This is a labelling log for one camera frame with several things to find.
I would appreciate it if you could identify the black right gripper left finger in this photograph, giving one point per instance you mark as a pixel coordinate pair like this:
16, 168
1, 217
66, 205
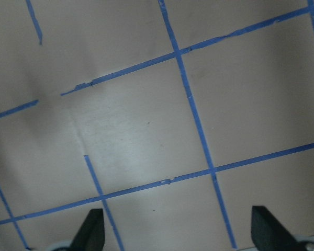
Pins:
91, 235

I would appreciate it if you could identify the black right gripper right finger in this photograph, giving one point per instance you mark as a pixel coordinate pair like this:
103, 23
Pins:
268, 234

